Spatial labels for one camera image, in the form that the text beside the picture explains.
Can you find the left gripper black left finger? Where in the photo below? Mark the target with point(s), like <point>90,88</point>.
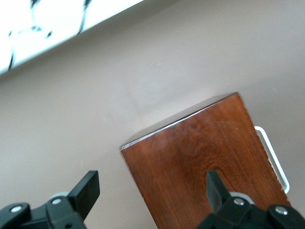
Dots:
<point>59,214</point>

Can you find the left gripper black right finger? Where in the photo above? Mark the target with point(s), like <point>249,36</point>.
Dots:
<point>238,214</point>

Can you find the dark brown wooden cabinet box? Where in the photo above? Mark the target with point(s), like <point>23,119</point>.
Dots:
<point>190,167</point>

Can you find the brown table cover sheet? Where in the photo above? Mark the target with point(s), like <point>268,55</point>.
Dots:
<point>71,119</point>

